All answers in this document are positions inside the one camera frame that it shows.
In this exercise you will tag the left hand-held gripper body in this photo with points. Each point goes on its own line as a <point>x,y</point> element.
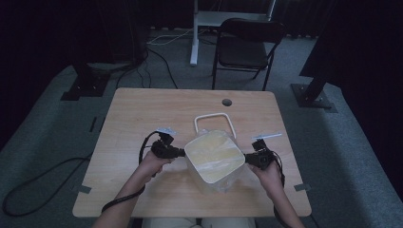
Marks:
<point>163,148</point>

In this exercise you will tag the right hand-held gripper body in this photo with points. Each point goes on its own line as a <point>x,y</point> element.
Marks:
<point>264,158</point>

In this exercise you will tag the cream plastic trash bin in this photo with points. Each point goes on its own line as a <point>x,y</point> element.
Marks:
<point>212,182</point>

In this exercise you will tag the person's left hand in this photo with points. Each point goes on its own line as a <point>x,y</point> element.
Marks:
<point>152,167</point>

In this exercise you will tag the person's right hand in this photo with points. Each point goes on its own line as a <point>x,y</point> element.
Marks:
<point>271,180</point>

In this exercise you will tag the grey tape piece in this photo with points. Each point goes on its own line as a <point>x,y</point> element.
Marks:
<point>302,187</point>
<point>84,189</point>

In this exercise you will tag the black floor tape strip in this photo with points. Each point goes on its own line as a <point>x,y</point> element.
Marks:
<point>92,124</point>
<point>102,124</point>

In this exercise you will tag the black folding chair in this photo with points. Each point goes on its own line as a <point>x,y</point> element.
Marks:
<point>242,52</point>

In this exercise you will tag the black stand with base plate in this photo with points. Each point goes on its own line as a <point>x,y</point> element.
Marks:
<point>85,87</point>
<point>310,96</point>

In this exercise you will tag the white desk frame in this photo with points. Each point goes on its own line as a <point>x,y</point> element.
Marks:
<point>195,47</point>

